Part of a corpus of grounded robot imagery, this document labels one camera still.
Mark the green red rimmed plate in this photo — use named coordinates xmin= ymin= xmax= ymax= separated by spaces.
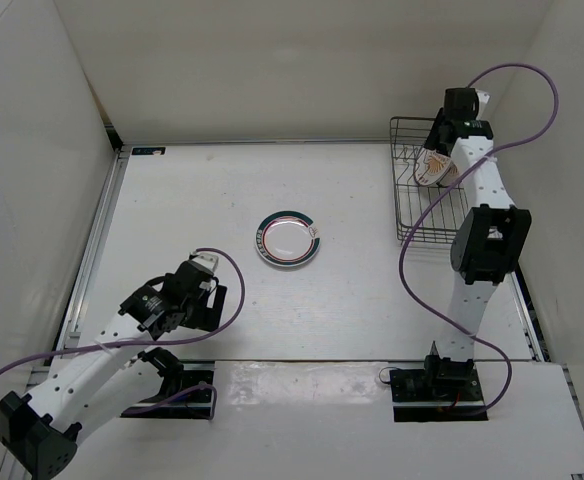
xmin=255 ymin=210 xmax=321 ymax=268

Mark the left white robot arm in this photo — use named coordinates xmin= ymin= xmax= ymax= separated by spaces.
xmin=0 ymin=253 xmax=227 ymax=479

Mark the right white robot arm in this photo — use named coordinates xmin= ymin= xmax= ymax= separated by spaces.
xmin=421 ymin=87 xmax=531 ymax=400

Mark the orange pattern plate front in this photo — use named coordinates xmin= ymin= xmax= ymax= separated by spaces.
xmin=413 ymin=148 xmax=453 ymax=187

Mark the small black label sticker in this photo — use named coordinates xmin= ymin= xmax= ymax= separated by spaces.
xmin=131 ymin=147 xmax=166 ymax=156

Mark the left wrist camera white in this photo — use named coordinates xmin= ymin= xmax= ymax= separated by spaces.
xmin=188 ymin=252 xmax=219 ymax=274

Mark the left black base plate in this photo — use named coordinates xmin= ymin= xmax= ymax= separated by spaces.
xmin=120 ymin=362 xmax=215 ymax=420

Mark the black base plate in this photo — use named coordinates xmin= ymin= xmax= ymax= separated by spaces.
xmin=378 ymin=365 xmax=489 ymax=423
xmin=120 ymin=362 xmax=215 ymax=420

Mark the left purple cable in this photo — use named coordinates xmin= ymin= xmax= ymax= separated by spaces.
xmin=0 ymin=248 xmax=246 ymax=431

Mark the purple cable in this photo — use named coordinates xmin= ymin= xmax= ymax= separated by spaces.
xmin=399 ymin=63 xmax=560 ymax=415
xmin=0 ymin=248 xmax=246 ymax=431

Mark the black wire dish rack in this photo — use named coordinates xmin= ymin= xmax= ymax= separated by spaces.
xmin=389 ymin=116 xmax=468 ymax=248

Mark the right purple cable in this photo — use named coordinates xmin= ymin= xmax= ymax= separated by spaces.
xmin=399 ymin=63 xmax=560 ymax=415

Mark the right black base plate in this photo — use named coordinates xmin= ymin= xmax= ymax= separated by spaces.
xmin=378 ymin=365 xmax=489 ymax=423

